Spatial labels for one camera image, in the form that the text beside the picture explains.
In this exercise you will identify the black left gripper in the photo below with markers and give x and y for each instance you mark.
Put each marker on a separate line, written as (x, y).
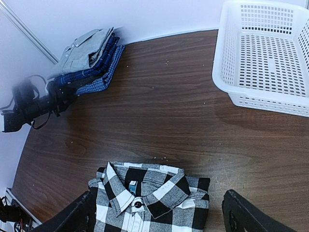
(27, 106)

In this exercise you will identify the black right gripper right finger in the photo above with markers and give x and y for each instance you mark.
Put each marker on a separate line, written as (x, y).
(242, 216)

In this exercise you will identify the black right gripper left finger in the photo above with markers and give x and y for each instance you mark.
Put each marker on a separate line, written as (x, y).
(78, 216)

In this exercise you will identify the black white plaid shirt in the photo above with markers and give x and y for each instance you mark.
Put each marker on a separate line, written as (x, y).
(140, 197)

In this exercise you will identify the dark folded shirt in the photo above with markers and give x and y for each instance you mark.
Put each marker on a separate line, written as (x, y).
(81, 82)

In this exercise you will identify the grey folded shirt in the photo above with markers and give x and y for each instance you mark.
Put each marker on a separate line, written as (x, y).
(83, 53)

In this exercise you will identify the blue white checked folded shirt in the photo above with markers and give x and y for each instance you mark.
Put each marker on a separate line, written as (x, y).
(101, 82)

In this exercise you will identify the blue plaid folded shirt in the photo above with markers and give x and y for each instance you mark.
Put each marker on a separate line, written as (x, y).
(101, 65)

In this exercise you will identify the white plastic laundry basket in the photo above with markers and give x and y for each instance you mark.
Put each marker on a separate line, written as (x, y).
(261, 57)

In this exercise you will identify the aluminium front rail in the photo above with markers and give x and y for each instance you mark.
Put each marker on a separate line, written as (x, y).
(23, 220)

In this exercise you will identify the left aluminium frame post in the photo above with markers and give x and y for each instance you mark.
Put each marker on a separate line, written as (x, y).
(21, 26)

